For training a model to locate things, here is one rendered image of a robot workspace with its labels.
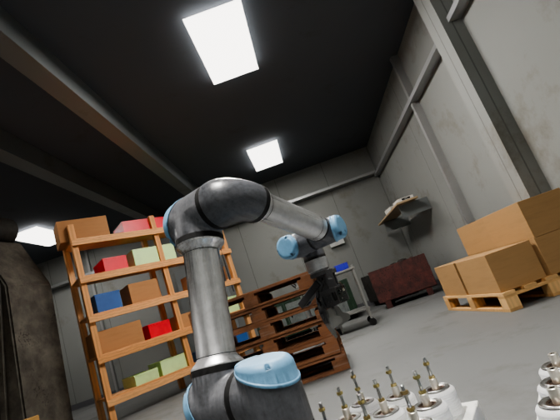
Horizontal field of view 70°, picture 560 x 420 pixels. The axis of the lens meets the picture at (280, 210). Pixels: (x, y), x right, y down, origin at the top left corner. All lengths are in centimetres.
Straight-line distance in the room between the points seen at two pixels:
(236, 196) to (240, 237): 887
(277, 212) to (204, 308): 29
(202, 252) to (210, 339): 19
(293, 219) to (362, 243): 861
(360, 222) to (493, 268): 629
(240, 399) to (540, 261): 334
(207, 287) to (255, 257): 874
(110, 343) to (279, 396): 512
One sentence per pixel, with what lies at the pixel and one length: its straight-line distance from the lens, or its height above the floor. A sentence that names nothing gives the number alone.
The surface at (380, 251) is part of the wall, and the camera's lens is 967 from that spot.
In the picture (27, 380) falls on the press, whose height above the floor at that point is 79.
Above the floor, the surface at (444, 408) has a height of 24.
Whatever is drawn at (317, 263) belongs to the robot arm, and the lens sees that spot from 132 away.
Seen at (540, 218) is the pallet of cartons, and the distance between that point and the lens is 392.
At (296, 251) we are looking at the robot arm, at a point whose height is 75.
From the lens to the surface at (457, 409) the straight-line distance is 131.
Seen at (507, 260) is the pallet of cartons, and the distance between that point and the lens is 374.
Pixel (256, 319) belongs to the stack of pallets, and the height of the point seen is 59.
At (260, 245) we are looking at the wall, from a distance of 966.
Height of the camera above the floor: 60
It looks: 13 degrees up
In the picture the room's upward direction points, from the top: 19 degrees counter-clockwise
